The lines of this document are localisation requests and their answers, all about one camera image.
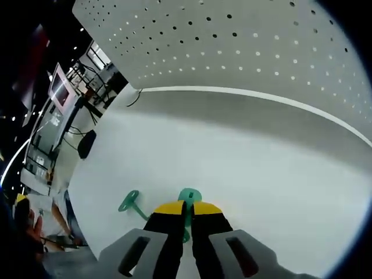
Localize black oval pad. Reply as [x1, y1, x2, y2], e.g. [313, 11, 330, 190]
[77, 129, 98, 159]

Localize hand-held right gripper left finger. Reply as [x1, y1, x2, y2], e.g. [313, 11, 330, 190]
[98, 199, 187, 279]

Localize white perforated mounting plate panel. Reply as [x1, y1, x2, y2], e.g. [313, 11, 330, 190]
[71, 0, 372, 149]

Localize person's left hand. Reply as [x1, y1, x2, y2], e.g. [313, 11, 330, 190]
[27, 207, 45, 248]

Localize white-framed screen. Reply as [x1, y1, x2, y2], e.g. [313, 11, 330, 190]
[47, 62, 78, 115]

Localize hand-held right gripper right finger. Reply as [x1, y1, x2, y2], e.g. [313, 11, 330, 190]
[190, 201, 323, 279]

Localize green hook assembly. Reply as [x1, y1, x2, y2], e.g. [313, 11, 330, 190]
[117, 189, 152, 223]
[177, 187, 203, 244]

